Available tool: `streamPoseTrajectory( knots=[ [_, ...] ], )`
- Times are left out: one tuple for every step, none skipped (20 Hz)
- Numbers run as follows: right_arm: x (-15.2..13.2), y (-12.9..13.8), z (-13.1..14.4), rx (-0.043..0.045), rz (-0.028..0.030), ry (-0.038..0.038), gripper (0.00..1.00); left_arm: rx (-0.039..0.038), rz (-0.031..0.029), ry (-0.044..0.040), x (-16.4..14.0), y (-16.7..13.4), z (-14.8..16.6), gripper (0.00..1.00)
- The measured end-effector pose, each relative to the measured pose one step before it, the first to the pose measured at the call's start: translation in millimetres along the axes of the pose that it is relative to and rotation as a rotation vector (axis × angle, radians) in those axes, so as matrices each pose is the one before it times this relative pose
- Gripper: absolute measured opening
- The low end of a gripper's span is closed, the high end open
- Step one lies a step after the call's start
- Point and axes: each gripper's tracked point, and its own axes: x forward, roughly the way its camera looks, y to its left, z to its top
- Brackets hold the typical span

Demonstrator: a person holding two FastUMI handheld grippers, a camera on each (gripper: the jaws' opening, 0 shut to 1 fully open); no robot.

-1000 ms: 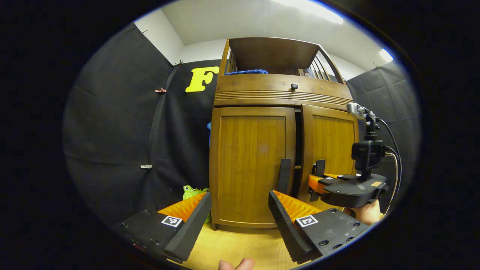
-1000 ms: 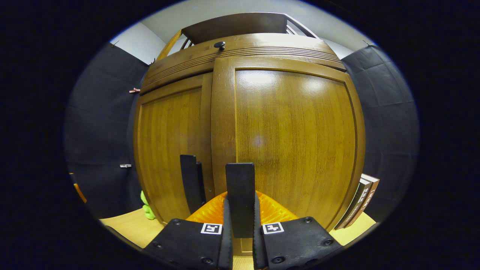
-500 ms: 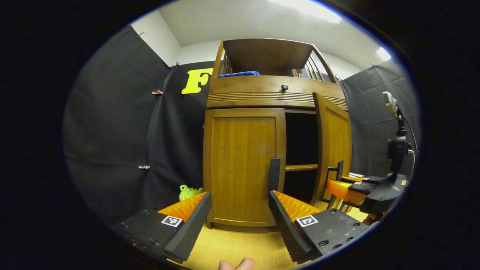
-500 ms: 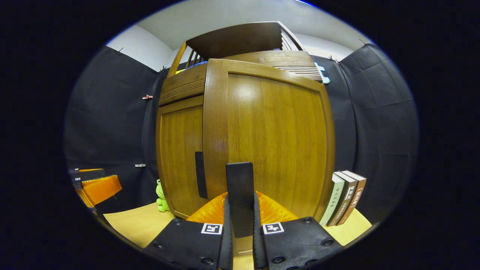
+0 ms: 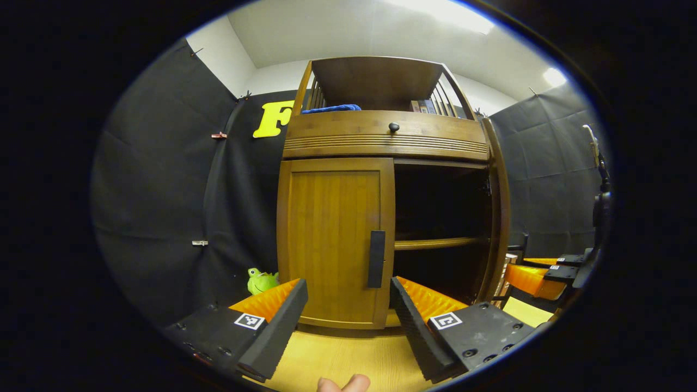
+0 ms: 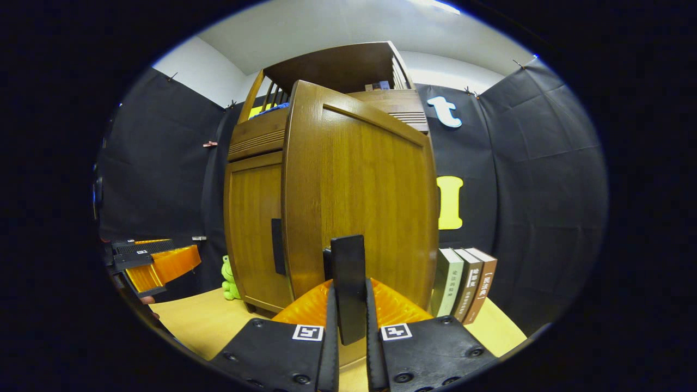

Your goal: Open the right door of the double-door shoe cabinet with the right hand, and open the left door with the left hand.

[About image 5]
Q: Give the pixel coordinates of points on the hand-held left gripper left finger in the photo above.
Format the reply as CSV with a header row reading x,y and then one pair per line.
x,y
280,332

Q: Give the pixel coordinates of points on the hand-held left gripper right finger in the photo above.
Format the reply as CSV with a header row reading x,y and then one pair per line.
x,y
414,332

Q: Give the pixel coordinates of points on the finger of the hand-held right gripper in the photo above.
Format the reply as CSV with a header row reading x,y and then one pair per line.
x,y
531,279
569,260

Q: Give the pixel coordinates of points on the wooden shoe cabinet door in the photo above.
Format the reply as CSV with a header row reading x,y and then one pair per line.
x,y
326,234

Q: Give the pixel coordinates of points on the wooden double-door shoe cabinet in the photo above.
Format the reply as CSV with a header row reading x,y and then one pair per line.
x,y
375,81

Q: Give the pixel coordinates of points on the wooden cabinet drawer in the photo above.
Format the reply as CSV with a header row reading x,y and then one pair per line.
x,y
435,130

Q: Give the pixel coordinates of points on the green frog plush toy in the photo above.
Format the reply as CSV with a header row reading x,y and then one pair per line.
x,y
261,282

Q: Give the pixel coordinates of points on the wooden inner shelf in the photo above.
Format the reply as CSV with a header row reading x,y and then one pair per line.
x,y
435,243

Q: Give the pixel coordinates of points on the small ceiling light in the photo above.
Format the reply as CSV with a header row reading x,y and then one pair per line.
x,y
554,76

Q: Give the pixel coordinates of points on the black backdrop cloth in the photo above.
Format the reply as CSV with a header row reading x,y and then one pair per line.
x,y
158,190

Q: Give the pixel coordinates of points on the black drawer knob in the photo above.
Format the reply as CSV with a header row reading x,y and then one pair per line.
x,y
393,127

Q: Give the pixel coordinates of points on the blue cloth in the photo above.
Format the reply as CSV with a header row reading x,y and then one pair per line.
x,y
332,108

